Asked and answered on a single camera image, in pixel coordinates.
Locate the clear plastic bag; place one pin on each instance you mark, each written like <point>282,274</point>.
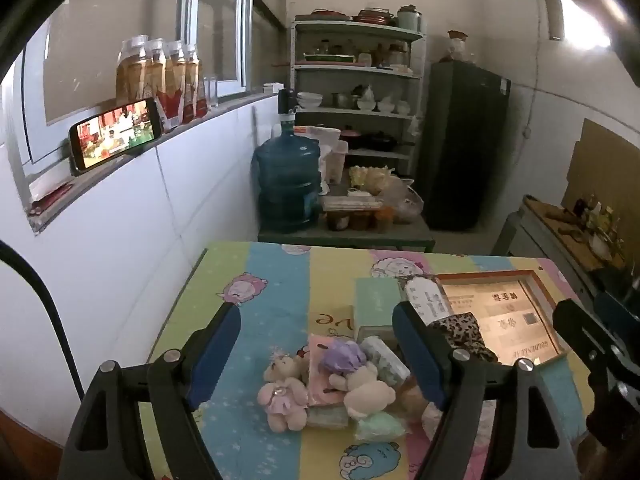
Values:
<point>407,202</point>

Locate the white metal shelf rack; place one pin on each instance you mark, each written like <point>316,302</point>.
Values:
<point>360,72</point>

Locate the kitchen counter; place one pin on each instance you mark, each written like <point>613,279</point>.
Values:
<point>540,245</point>

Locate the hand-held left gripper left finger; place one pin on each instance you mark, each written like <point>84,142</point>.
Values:
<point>215,355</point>

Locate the cream teddy bear purple hat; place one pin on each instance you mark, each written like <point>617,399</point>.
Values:
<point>365,392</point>

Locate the white carton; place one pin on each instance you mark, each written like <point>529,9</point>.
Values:
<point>315,140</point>

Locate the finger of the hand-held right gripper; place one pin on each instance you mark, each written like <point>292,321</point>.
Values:
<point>575,325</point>
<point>612,310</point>

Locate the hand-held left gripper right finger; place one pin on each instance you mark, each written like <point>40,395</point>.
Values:
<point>417,355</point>

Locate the pink tissue pack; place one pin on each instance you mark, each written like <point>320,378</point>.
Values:
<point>317,385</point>

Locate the cluster of condiment bottles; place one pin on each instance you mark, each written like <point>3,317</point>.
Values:
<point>597,215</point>

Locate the flat food container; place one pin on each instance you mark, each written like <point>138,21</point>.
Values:
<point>350,203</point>

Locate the cartoon printed table cover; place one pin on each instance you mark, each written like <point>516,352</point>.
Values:
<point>280,300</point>

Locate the green tissue box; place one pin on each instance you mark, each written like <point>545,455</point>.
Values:
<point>375,302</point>

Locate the wooden tray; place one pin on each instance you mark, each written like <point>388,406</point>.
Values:
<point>505,305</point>

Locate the clear drinking glass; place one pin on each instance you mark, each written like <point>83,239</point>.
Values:
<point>211,92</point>

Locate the low green table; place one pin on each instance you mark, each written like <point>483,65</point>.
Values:
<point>415,237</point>

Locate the floral wet wipes pack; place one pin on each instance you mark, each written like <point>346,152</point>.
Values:
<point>425,295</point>

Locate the black water pump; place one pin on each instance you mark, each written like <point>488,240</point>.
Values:
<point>286,105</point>

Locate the blue water jug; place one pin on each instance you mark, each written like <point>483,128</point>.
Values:
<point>285,180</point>

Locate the mint green soft pack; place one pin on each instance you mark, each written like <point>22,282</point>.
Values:
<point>382,427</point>

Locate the dark refrigerator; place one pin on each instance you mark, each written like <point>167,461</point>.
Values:
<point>460,150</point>

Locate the leopard print scrunchie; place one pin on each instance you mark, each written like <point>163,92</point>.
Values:
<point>462,332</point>

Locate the cardboard sheet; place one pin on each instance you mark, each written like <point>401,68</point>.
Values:
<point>605,170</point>

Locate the small high window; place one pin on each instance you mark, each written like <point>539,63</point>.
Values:
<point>582,15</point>

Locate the white plastic container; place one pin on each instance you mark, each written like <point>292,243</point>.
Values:
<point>337,162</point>

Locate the smartphone with lit screen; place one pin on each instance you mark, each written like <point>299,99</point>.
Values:
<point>117,132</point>

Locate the sliding window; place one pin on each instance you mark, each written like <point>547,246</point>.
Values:
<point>100,45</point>

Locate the green patterned tissue pack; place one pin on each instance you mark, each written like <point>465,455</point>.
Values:
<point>387,360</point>

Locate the yellow snack bag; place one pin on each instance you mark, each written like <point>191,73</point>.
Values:
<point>370,177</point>

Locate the white bowl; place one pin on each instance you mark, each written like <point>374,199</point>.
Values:
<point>600,247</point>

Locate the red round basket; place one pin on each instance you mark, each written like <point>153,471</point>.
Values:
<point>374,15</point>

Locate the pale green canister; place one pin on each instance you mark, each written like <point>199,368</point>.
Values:
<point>409,19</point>

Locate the red packet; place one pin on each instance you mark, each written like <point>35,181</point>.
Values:
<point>50,200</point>

